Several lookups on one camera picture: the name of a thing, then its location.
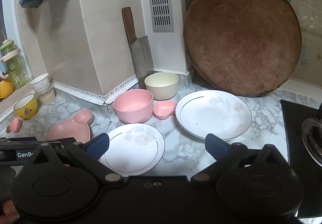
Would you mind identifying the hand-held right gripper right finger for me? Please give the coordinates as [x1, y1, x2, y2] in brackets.
[191, 133, 290, 186]

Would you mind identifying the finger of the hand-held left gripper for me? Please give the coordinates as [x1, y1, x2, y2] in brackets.
[37, 138, 82, 149]

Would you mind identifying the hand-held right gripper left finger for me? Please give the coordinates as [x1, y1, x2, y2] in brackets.
[26, 133, 125, 187]

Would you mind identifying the pink mouse-shaped plate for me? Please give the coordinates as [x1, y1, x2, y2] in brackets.
[45, 109, 93, 144]

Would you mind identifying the large white floral plate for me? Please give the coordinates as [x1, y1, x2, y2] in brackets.
[175, 89, 252, 141]

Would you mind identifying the small white floral plate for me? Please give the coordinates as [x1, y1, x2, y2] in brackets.
[99, 123, 166, 177]

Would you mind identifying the pink bowl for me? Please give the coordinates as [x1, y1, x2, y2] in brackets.
[113, 89, 154, 124]

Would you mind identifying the small pink heart-shaped dish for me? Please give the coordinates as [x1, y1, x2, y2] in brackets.
[153, 100, 178, 120]

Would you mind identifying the cream bowl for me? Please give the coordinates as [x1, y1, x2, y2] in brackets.
[144, 72, 180, 101]

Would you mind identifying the person's left hand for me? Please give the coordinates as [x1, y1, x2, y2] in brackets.
[0, 199, 21, 221]

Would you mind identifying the yellow mug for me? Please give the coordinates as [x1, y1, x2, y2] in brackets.
[13, 93, 38, 120]

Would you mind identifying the small clear glass cup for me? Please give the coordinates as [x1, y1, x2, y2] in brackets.
[38, 88, 56, 106]

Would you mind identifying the white music-note trim strip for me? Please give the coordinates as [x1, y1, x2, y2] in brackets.
[52, 75, 139, 106]

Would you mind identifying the white dotted cup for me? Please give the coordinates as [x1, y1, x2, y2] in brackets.
[30, 73, 51, 94]

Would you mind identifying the black gas stove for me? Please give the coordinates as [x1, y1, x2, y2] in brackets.
[280, 100, 322, 218]

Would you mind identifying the green water bottle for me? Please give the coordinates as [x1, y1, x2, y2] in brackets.
[0, 39, 28, 90]

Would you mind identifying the gas stove burner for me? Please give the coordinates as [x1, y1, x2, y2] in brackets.
[300, 117, 322, 168]

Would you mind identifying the round wooden cutting board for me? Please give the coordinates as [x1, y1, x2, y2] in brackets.
[183, 0, 302, 97]

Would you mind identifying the cleaver with wooden handle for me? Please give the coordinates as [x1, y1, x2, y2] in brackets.
[122, 6, 155, 82]

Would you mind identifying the white window frame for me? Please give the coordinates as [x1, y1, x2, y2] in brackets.
[0, 0, 36, 81]

